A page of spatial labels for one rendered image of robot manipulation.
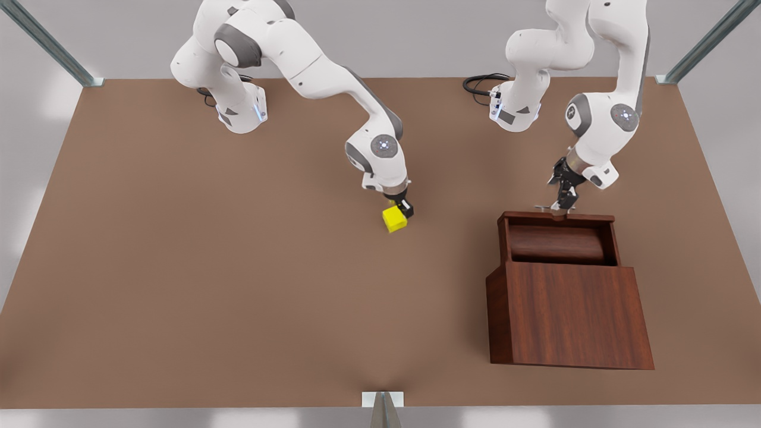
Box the dark wooden drawer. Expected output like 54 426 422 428
497 211 622 267

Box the silver frame post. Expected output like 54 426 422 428
361 391 405 428
0 0 105 88
655 0 761 85

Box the dark wooden cabinet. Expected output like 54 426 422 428
485 262 655 371

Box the black cable loop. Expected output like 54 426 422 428
196 74 255 109
463 73 513 106

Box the yellow square block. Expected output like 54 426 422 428
382 206 408 234

